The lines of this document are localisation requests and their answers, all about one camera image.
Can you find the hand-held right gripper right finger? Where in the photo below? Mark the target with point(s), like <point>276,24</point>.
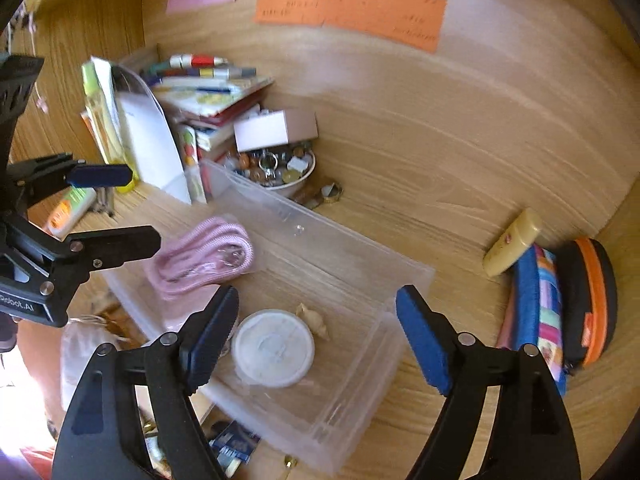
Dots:
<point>420,340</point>

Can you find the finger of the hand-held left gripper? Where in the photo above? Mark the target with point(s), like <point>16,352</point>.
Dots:
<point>120,242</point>
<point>100,175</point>

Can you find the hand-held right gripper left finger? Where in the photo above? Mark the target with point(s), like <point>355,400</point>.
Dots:
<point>210,345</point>

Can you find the white-lidded cream jar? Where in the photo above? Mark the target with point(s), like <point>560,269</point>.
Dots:
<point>272,347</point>

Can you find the white cloth bag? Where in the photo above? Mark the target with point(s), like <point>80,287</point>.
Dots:
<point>85,355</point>

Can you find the clear plastic storage box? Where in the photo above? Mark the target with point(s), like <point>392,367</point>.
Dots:
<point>340,280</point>

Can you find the wooden desktop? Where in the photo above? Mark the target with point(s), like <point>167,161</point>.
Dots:
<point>460,285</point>

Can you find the dark metal clip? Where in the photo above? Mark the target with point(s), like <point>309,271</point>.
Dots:
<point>105,202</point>

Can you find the orange white glue tube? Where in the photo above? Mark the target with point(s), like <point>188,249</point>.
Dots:
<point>70,210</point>

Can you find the orange packet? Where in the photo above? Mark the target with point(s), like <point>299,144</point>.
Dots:
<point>89,130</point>

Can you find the white paper folder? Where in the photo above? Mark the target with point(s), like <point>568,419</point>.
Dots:
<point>150,145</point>

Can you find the green yellow bottle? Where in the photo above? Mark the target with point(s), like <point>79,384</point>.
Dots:
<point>100,110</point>

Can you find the pink wallet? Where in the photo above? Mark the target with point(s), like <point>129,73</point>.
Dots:
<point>506,330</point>

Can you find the dotted sticker sheet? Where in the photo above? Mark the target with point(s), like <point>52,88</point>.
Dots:
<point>190,160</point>

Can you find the dark blue packet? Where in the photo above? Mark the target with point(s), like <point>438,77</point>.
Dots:
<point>232,442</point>

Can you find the small seashell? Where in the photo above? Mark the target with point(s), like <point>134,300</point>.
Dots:
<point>312,320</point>

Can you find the blue patchwork pencil case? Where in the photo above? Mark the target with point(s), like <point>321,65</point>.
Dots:
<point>527,300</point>

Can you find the yellow cream tube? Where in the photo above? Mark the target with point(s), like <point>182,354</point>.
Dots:
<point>512,245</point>

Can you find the stack of books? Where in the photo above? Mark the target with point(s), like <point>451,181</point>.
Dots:
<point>210,100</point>

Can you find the black orange zip case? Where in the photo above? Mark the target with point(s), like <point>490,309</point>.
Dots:
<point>575,285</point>

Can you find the white cardboard box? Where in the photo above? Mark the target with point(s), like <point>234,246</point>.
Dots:
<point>262,130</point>

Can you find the small gold round tin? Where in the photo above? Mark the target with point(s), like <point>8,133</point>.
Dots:
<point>331,192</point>

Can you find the white bowl of trinkets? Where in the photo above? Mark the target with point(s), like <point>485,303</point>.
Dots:
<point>280,175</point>

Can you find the orange paper note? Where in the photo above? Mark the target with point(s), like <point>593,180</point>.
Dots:
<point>350,5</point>

